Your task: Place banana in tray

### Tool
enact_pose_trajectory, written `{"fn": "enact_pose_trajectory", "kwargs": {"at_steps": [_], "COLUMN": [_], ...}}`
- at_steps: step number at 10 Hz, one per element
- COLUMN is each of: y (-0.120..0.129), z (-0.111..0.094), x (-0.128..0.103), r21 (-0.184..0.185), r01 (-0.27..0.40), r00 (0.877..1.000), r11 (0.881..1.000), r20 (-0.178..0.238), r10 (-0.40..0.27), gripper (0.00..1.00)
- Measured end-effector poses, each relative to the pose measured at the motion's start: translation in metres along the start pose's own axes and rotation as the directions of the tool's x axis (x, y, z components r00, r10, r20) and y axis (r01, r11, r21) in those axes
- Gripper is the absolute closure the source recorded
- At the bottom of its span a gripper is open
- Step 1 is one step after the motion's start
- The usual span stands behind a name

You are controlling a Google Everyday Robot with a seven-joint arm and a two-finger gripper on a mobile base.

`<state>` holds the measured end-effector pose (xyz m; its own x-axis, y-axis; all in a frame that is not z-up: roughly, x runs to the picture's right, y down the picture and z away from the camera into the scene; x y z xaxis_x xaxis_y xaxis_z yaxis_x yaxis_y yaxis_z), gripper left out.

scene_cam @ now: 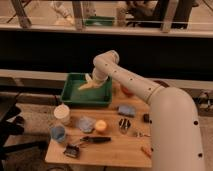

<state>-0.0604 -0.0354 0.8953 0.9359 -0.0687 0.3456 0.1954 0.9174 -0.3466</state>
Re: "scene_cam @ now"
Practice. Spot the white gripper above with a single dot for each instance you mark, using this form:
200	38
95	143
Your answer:
98	76

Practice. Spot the yellow banana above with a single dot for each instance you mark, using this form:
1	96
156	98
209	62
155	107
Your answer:
90	83

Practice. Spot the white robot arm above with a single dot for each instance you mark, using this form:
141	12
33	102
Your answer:
176	141

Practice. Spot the green plastic tray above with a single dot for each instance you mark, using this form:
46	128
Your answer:
72	96

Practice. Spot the red round object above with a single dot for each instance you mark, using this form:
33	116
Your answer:
126	91

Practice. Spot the blue sponge block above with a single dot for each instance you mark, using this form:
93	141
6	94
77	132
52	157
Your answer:
126	110

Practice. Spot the orange round fruit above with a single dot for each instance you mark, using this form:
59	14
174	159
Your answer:
100	126

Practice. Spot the crumpled grey-blue cloth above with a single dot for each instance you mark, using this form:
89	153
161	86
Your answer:
85	124

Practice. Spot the white cylindrical container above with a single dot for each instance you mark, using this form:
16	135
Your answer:
62	113

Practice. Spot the black metal binder clip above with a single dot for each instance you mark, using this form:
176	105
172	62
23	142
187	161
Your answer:
124	125

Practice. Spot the small black box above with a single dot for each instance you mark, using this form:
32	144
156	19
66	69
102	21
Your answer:
146	118

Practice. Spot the blue plastic cup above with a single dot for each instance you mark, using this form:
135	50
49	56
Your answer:
57	133

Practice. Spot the small silver metal piece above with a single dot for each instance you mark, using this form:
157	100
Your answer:
140	134

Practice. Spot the small black metal clip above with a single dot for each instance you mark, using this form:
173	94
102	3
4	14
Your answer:
72	151

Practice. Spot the orange small object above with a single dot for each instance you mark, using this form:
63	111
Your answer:
146	151

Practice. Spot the black chair base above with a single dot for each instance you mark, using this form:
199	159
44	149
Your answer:
9	125

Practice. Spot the black handled tool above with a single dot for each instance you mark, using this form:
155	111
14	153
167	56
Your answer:
96	140

